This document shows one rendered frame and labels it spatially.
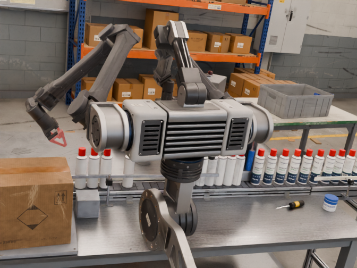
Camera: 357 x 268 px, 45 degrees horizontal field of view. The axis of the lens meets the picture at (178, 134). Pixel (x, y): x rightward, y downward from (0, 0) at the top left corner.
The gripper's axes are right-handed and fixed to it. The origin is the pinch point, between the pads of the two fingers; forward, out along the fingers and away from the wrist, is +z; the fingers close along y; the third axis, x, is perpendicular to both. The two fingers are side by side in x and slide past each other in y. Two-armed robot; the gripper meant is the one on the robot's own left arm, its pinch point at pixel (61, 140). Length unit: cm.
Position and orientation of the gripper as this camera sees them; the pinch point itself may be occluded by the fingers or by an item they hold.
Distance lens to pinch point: 189.4
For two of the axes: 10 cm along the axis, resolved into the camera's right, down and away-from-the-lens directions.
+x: -7.7, 6.3, -1.4
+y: -4.4, -3.5, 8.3
